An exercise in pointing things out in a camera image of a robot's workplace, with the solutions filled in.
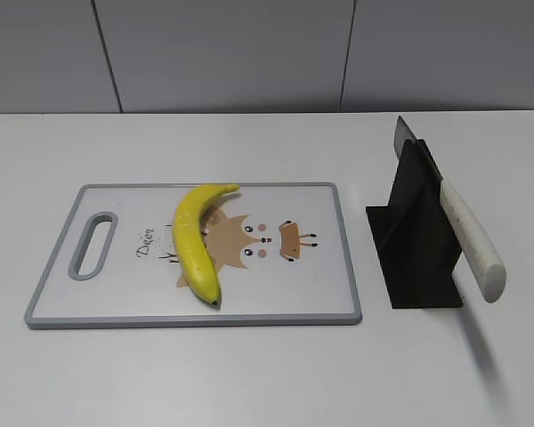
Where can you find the yellow plastic banana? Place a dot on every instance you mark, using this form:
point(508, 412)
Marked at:
point(197, 265)

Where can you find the white-handled kitchen knife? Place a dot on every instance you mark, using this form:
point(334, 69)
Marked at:
point(483, 258)

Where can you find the white grey-rimmed cutting board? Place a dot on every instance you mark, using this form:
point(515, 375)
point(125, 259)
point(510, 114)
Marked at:
point(282, 252)

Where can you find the black knife stand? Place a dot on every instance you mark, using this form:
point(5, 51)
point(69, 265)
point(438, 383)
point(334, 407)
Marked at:
point(416, 246)

